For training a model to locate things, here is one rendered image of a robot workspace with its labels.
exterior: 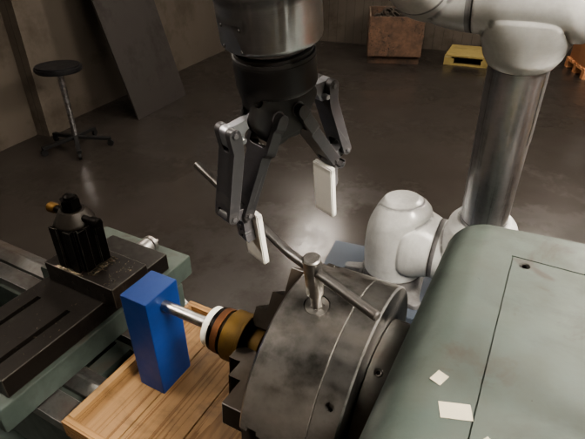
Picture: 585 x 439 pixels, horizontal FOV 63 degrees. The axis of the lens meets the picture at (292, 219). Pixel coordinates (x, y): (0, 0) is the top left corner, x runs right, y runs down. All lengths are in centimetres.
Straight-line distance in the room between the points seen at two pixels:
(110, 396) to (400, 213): 74
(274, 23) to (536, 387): 42
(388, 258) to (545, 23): 64
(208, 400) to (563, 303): 63
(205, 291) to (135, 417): 165
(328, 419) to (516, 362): 21
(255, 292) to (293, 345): 195
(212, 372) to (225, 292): 157
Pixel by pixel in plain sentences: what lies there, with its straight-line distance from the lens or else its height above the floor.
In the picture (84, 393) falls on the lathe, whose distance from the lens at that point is 109.
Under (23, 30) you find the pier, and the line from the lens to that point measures 472.
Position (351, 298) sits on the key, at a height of 130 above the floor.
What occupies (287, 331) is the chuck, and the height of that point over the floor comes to 122.
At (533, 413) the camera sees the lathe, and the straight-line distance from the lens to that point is 54.
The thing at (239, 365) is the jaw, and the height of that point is 110.
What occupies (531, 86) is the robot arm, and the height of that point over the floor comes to 142.
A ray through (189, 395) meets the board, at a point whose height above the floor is 88.
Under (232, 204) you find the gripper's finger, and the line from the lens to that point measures 45.
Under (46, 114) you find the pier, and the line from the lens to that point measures 488.
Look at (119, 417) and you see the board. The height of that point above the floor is 89.
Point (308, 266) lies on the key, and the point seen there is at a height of 131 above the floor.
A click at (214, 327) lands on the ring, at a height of 111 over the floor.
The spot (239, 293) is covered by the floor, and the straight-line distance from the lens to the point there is 254.
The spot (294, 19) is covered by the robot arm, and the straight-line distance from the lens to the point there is 39.
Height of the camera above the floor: 165
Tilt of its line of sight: 32 degrees down
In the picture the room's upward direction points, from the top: straight up
